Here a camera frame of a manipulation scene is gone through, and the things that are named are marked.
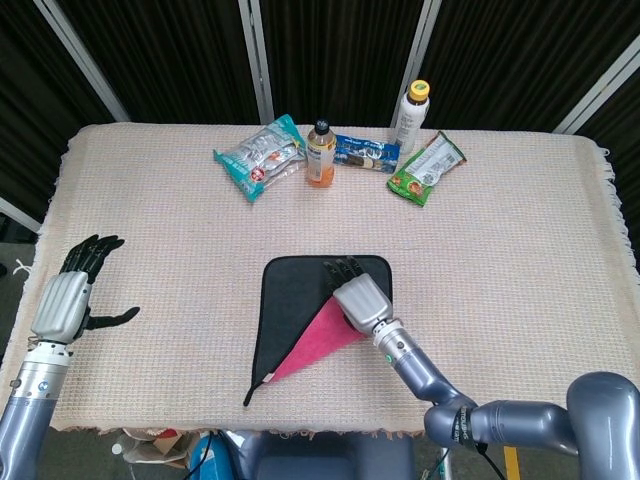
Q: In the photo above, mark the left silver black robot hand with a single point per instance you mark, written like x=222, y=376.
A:
x=62, y=305

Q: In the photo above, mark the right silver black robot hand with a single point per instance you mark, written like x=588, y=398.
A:
x=362, y=302

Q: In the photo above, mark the black and pink cloth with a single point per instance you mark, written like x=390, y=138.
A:
x=295, y=295

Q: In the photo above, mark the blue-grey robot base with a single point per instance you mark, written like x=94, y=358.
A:
x=325, y=457

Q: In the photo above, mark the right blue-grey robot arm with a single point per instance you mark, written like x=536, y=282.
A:
x=525, y=425

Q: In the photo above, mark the beige woven tablecloth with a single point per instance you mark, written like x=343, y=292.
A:
x=475, y=275

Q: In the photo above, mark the blue cookie package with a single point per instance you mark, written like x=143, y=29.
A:
x=365, y=152

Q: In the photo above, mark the green snack bag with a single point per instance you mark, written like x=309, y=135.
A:
x=430, y=165

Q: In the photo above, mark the orange juice bottle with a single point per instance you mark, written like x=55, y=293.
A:
x=320, y=155

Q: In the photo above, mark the brown cardboard box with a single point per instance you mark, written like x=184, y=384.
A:
x=165, y=445

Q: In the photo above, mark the teal and silver snack bag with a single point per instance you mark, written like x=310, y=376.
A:
x=260, y=155

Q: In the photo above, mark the white metal table leg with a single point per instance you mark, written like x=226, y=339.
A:
x=445, y=462

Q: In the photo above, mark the white bottle yellow cap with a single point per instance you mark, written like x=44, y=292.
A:
x=412, y=120

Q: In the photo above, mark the blue plastic container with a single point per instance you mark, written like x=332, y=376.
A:
x=212, y=460

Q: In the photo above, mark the white partition post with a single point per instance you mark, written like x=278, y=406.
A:
x=600, y=85
x=422, y=40
x=80, y=55
x=255, y=60
x=20, y=215

